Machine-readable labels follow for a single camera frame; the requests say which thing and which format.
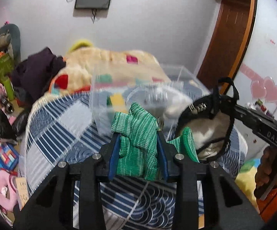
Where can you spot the green bottle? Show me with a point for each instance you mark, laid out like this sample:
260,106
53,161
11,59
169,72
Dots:
8,87

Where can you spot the black plastic bag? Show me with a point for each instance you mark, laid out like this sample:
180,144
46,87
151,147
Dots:
9,133

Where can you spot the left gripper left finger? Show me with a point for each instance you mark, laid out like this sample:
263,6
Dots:
51,205

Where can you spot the green knitted cloth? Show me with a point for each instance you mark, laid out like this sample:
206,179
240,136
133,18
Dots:
138,143

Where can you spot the brown wooden door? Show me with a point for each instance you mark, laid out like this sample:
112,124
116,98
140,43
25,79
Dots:
227,42

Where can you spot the clear plastic storage bin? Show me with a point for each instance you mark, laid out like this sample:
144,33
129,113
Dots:
106,101

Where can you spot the dark purple clothing pile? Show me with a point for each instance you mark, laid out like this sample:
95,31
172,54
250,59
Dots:
32,77

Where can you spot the white drawstring pouch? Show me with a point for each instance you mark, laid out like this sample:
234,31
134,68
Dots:
161,101

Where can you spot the beige patchwork blanket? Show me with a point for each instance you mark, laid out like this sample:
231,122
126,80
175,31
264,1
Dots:
86,64

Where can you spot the green dinosaur plush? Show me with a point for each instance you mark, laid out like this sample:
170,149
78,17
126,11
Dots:
10,41

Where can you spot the pink plush slipper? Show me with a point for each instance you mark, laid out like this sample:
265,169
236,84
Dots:
8,191

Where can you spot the green cardboard box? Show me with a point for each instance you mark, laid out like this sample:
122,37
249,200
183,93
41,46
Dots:
6,66

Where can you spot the black trimmed white bag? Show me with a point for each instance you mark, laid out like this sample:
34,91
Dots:
211,120

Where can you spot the right hand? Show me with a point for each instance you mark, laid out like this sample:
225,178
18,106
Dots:
266,176

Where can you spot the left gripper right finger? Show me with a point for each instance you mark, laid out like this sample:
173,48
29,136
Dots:
225,205

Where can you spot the blue white patterned tablecloth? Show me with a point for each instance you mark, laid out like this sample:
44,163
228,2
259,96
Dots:
62,130

